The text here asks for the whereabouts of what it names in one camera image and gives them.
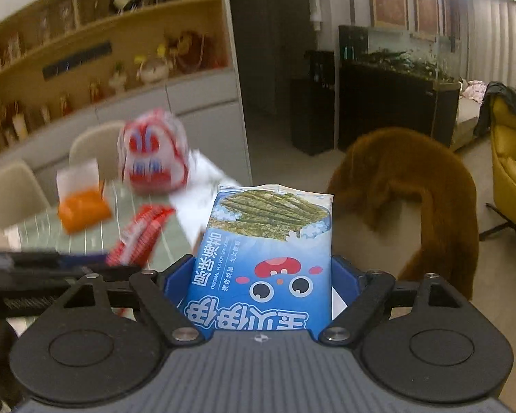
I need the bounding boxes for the red sausage packet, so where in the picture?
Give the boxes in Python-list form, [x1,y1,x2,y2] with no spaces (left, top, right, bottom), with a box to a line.
[107,205,176,267]

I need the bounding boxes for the white leaf print tablecloth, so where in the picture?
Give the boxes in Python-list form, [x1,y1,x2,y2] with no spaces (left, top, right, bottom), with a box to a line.
[170,148,252,259]

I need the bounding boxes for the red white rabbit face bag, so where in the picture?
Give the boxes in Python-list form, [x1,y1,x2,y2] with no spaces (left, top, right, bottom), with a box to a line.
[118,109,190,194]

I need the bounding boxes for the grey sofa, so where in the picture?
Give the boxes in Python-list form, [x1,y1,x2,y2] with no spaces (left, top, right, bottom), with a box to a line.
[453,95,488,149]

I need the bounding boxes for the fish tank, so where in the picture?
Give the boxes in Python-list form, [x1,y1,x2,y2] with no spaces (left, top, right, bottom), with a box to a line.
[339,0,462,82]

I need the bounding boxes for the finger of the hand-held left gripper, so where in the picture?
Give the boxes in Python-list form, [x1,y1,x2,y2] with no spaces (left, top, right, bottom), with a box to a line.
[13,252,111,268]
[84,265,143,282]

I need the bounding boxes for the white tissue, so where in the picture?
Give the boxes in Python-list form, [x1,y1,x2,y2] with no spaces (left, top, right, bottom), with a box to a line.
[56,158,101,201]

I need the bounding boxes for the wooden wall shelf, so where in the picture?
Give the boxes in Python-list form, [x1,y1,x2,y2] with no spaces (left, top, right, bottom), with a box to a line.
[0,0,235,160]

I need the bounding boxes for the blue seaweed snack packet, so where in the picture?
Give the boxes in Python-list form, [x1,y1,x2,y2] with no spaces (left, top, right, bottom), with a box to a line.
[178,184,335,332]

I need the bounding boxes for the black water dispenser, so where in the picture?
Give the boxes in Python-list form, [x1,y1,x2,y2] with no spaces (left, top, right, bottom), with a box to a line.
[304,49,349,156]

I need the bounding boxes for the pink cloth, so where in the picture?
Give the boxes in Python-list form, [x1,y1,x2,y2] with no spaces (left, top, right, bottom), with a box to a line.
[461,80,487,103]

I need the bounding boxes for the white vertical blinds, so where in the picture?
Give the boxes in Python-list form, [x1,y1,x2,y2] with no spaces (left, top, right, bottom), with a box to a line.
[469,0,516,91]

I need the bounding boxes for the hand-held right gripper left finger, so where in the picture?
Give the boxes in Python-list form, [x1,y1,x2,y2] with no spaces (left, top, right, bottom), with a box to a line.
[64,255,201,345]

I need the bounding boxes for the beige chair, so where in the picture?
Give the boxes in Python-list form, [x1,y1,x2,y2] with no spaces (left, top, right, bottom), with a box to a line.
[0,159,51,230]
[69,123,127,181]

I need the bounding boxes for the orange tissue box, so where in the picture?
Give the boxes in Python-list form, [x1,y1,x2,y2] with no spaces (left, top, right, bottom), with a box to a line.
[58,189,112,235]

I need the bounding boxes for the green checked tablecloth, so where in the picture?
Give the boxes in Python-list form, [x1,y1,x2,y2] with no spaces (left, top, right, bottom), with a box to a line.
[4,181,207,323]

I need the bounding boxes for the white sideboard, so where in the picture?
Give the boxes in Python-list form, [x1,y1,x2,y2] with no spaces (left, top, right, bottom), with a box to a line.
[0,66,252,194]

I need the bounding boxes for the dark jacket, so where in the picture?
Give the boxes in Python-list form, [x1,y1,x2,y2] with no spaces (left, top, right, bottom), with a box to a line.
[473,81,516,138]

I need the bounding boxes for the lion plush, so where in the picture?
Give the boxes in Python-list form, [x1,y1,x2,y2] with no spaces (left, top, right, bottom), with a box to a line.
[163,30,224,72]

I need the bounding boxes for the white plush with yellow ears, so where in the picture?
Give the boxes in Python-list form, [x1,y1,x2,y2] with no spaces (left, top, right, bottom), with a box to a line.
[135,54,173,84]

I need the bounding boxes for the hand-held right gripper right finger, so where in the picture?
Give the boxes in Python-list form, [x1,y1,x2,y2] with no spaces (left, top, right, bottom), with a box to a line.
[319,255,463,345]

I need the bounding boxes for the white vase with plant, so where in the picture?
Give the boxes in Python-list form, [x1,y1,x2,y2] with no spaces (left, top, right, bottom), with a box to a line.
[107,62,127,93]

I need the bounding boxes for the black cabinet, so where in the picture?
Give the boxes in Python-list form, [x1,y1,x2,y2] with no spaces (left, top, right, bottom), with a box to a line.
[339,60,461,152]

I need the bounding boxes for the black wall bar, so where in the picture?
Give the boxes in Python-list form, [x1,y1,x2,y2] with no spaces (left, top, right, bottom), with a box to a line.
[42,42,113,80]

